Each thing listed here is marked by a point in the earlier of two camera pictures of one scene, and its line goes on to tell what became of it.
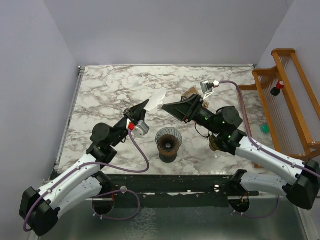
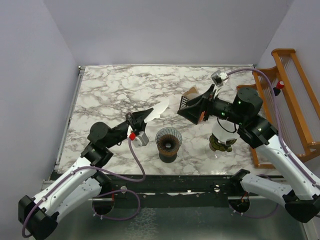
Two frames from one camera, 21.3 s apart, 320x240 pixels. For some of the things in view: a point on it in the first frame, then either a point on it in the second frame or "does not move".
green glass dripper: x=213 y=145 does not move
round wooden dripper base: x=168 y=153 does not move
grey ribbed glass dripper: x=168 y=138 does not move
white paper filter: x=156 y=100 to x=158 y=109
